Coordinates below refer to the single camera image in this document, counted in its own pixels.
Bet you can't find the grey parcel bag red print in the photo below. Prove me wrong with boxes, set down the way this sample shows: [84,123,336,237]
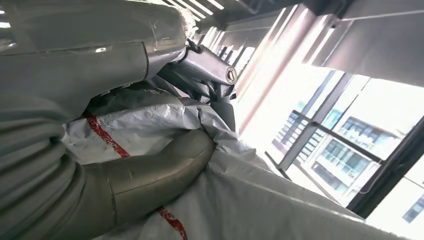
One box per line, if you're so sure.
[61,84,408,240]

